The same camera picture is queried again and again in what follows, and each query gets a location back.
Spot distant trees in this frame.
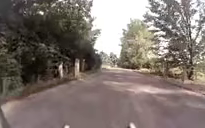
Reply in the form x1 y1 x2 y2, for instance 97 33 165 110
99 51 120 67

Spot grey asphalt road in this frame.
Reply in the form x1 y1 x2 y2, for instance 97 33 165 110
0 67 205 128

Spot dirt verge strip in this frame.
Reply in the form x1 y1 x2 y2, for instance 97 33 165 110
0 71 98 101

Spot row of dark trees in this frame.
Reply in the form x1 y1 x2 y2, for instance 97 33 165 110
0 0 103 98

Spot trees beside road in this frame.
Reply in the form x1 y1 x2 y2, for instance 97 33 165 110
118 0 205 82

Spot dry grass verge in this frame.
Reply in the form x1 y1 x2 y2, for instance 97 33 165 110
136 68 205 98

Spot pale stone post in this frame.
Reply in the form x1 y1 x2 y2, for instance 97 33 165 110
73 58 81 79
57 62 64 80
80 58 86 73

